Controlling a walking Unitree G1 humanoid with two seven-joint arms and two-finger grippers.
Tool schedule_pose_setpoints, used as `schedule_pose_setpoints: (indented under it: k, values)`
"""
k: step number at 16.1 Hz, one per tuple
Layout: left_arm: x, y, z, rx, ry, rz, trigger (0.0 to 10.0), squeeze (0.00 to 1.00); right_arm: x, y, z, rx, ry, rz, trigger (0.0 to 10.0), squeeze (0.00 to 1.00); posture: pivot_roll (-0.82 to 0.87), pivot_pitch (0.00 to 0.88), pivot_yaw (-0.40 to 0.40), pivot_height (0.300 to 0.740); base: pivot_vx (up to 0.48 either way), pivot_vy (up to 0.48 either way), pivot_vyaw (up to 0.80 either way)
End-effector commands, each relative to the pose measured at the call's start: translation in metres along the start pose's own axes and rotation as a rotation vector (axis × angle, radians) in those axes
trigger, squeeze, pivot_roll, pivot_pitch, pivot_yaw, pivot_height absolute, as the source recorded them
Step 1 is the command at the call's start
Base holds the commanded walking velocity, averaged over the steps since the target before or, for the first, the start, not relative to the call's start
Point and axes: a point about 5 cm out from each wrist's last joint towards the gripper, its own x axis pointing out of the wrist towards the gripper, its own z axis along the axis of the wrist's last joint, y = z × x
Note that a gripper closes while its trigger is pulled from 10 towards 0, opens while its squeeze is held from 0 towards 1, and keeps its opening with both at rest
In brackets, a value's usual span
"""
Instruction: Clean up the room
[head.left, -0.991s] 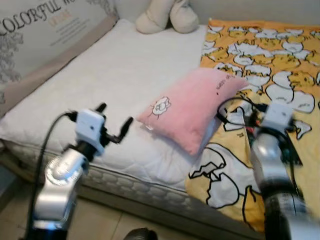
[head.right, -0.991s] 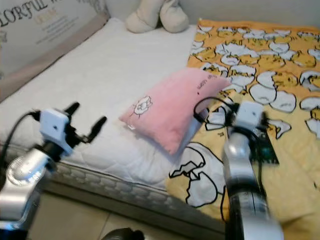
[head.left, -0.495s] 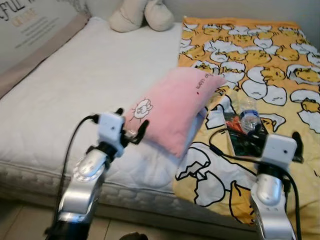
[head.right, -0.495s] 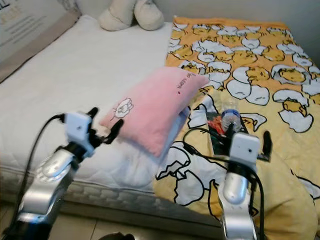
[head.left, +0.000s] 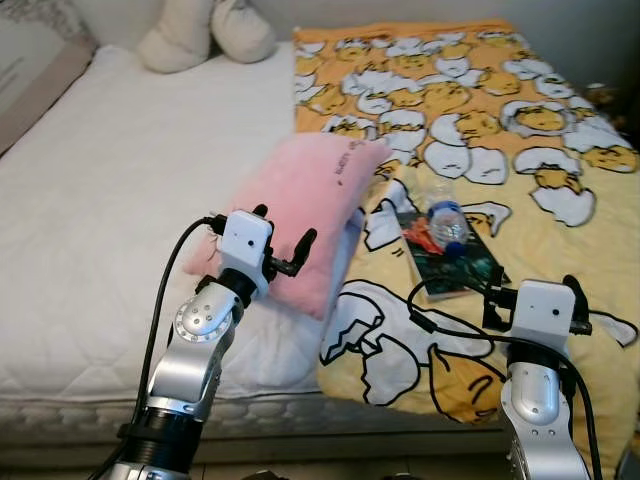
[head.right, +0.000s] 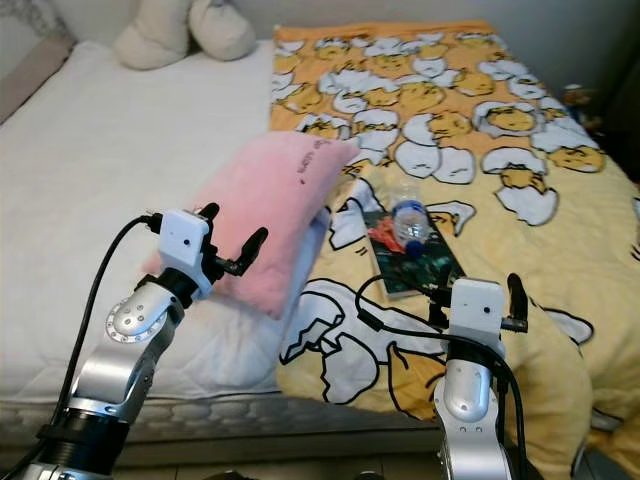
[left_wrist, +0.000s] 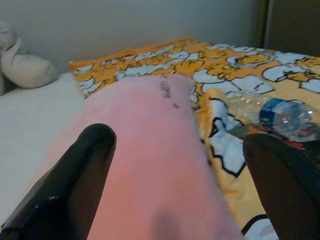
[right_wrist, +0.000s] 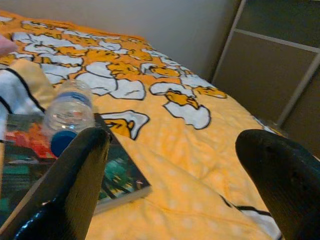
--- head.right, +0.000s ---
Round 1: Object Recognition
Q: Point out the dark cover book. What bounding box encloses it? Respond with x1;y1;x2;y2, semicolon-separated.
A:
365;205;466;299

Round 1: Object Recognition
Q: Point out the beige padded headboard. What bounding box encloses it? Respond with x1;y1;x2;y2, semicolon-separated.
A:
0;10;77;126

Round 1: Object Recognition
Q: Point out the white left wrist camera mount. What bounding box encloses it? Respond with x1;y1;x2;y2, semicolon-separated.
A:
160;210;213;299

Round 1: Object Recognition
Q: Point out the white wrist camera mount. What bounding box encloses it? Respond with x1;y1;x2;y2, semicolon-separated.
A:
160;210;213;299
449;278;507;347

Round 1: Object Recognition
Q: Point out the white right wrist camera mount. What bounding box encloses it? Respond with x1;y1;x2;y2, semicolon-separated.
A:
449;278;507;347

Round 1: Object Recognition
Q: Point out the pink plush pillow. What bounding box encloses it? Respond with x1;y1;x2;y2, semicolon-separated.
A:
145;132;361;319

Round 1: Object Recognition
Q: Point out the yellow cartoon egg print blanket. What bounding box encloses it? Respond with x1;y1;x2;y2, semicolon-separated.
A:
270;20;640;480

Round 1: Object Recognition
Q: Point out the clear plastic water bottle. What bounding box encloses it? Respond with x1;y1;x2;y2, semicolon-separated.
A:
380;175;438;251

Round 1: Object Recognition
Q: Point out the white quilted mattress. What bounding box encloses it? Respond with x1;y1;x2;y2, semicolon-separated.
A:
0;40;446;436

